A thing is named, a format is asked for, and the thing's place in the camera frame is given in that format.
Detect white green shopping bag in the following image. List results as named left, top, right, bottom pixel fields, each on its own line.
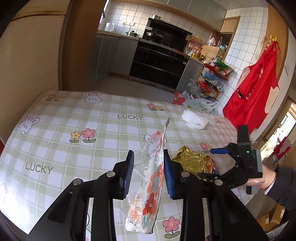
left=182, top=98, right=219, bottom=113

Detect gold foil wrapper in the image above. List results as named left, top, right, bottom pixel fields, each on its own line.
left=172, top=146, right=213, bottom=176

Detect grey cabinets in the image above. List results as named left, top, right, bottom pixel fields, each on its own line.
left=88, top=32, right=139, bottom=90
left=133, top=0, right=226, bottom=31

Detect grey upper cabinets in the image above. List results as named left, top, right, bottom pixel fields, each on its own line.
left=133, top=0, right=226, bottom=31

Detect grey lower cabinets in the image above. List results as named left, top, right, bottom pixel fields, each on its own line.
left=88, top=32, right=139, bottom=90

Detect white electric kettle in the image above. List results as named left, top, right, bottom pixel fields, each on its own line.
left=104, top=22, right=115, bottom=32

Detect black stove oven unit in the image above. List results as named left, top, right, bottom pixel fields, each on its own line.
left=129, top=40, right=189, bottom=90

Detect white foam fruit net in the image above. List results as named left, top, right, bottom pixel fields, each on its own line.
left=182, top=109, right=208, bottom=130

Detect cardboard box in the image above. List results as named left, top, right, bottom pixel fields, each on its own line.
left=256, top=204, right=285, bottom=233

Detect red apron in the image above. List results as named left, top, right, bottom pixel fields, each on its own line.
left=223, top=40, right=280, bottom=133

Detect flower print plastic bag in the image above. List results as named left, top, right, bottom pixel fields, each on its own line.
left=122, top=118, right=170, bottom=234

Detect wooden wall cabinet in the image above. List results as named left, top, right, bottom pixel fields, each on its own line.
left=219, top=16, right=240, bottom=34

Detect blue pink snack wrapper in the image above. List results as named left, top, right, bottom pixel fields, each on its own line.
left=210, top=158, right=219, bottom=174

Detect black range hood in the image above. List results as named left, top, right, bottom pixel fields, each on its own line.
left=142, top=18, right=192, bottom=52

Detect person's right hand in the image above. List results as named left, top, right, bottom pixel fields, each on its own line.
left=245, top=165, right=276, bottom=189

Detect checkered bunny tablecloth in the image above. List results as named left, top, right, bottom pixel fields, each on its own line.
left=1, top=91, right=237, bottom=233

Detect steel cooking pot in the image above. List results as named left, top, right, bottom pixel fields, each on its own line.
left=125, top=31, right=139, bottom=37

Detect beige refrigerator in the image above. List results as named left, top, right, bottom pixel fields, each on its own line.
left=1, top=1, right=69, bottom=142

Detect wire storage rack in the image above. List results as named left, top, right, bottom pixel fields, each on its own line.
left=196, top=55, right=235, bottom=101

